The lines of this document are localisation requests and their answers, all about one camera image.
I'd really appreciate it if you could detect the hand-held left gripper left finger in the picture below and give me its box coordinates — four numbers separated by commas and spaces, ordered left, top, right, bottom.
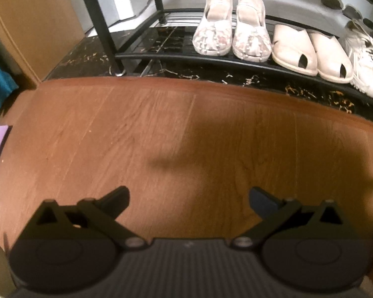
28, 186, 145, 251

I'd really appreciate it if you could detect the white lace-up sneaker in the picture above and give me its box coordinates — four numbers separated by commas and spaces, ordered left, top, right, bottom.
342, 20, 373, 98

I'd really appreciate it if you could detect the black metal shoe rack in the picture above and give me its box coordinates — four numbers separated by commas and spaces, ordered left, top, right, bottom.
76, 0, 373, 106

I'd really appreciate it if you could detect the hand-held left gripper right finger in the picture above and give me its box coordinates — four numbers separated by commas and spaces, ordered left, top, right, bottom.
231, 186, 350, 251

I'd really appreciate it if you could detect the floral lace flat shoe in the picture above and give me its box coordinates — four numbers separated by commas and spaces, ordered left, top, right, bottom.
192, 0, 233, 57
232, 0, 272, 63

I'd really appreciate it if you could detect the cream peep-toe flat shoe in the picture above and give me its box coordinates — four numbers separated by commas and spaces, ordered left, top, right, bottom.
308, 29, 354, 84
271, 24, 319, 76

